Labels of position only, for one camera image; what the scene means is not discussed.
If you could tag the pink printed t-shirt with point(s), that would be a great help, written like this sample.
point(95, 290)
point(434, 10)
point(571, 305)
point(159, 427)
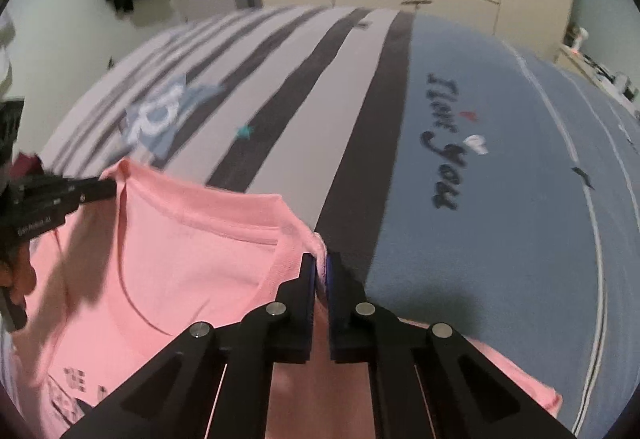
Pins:
point(200, 244)

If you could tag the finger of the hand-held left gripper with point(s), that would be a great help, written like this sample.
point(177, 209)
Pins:
point(97, 189)

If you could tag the person's left hand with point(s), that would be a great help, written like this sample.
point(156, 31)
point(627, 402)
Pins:
point(22, 274)

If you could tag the striped bed sheet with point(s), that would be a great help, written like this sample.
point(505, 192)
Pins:
point(475, 244)

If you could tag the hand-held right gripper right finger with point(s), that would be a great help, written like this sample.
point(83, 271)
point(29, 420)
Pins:
point(336, 299)

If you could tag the cluttered desk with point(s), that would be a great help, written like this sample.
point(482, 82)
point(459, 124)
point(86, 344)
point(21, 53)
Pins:
point(600, 69)

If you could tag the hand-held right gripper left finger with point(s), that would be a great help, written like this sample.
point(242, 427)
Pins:
point(309, 299)

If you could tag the maroon folded garment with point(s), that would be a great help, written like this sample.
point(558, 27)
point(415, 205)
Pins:
point(25, 165)

